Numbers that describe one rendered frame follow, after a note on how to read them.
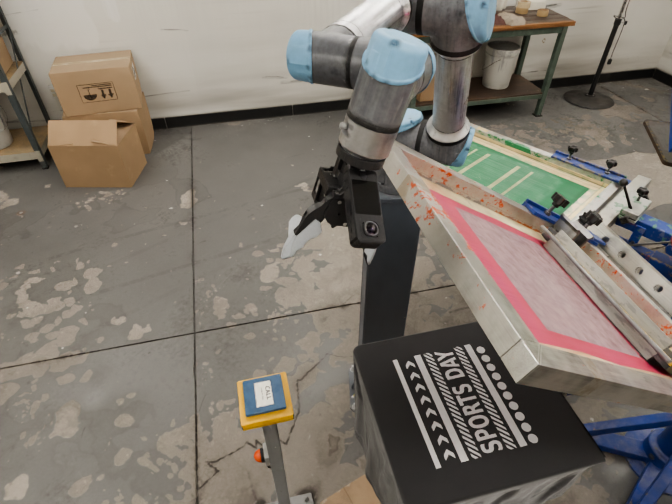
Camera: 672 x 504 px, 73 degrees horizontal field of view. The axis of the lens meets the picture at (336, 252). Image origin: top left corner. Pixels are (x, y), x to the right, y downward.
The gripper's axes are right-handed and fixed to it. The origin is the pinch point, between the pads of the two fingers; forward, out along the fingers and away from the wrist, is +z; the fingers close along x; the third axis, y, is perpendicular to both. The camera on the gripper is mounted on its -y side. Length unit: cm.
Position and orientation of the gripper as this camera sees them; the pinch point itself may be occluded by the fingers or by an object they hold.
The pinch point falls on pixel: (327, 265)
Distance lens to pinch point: 74.4
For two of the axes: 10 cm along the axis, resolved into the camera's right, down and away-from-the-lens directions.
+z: -2.8, 7.6, 5.8
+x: -9.3, -0.7, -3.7
